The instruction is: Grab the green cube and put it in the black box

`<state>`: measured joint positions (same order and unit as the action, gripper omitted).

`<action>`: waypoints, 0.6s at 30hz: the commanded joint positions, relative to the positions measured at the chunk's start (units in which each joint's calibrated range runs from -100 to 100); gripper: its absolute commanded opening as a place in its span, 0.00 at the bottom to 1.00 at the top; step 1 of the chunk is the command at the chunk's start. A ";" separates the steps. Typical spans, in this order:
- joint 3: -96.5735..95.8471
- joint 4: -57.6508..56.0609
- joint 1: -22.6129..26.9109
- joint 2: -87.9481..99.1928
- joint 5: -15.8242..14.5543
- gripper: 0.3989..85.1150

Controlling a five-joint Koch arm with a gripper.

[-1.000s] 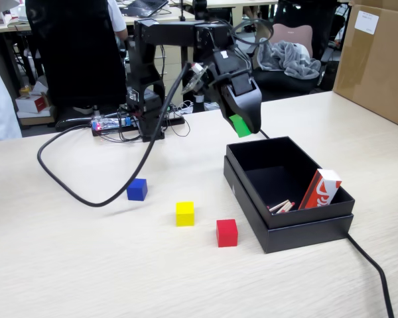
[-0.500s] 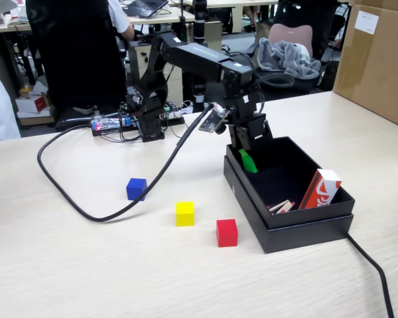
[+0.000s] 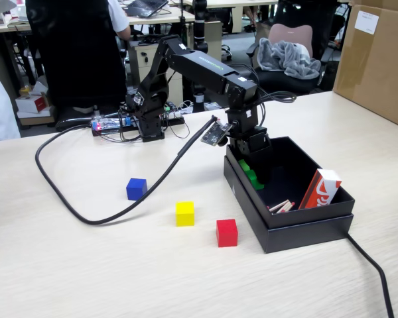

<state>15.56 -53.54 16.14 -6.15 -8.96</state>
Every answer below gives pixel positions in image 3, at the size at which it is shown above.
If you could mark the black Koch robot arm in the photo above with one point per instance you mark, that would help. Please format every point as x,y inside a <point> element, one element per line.
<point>199,63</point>

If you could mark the robot controller circuit board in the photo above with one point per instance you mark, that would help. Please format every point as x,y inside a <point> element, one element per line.
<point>111,125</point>

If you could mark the red and white small carton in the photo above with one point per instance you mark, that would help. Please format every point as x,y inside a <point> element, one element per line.
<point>33,104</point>

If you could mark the light wooden office desk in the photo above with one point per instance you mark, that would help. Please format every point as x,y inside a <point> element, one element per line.
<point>152,20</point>

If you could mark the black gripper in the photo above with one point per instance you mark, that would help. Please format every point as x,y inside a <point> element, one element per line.
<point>252,140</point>

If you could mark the open black laptop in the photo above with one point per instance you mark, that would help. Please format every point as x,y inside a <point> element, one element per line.
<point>146,7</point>

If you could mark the red-tipped wooden match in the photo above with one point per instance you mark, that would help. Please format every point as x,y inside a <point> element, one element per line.
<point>290,205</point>
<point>278,206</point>
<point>285,207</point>

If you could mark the seated person in white shirt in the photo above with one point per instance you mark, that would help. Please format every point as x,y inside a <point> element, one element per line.
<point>119,18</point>

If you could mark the blue wooden cube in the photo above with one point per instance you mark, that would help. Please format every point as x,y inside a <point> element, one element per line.
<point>136,189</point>

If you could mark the beige drawer cabinet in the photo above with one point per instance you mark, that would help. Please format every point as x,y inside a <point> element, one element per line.
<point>146,63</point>

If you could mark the black cylindrical stand pole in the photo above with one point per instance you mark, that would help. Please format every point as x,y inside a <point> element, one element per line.
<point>200,26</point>

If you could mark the red wooden cube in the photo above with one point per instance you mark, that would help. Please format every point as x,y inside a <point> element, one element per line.
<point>226,233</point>

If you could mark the white paper label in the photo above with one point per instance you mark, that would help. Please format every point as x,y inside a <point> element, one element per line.
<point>367,21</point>

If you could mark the black mesh office chair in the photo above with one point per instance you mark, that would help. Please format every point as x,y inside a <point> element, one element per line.
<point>76,56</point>

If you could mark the black cardboard box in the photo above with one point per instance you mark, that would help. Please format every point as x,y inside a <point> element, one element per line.
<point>302,228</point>

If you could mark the yellow wooden cube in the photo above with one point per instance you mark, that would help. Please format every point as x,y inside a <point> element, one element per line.
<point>185,213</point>

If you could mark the orange and white matchbox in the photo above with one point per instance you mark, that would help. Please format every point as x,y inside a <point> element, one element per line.
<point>320,190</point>

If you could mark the pink office chair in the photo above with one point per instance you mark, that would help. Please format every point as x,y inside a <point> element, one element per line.
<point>292,33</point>

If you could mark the bare camera circuit board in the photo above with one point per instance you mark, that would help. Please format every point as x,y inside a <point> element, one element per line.
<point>215,132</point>

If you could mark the grey crumpled blanket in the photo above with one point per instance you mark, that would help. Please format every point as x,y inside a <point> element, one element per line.
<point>285,58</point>

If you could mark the large brown cardboard carton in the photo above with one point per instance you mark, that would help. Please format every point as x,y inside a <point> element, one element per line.
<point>374,66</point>

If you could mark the green wooden cube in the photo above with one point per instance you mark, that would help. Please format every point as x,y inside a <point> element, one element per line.
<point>256,183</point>

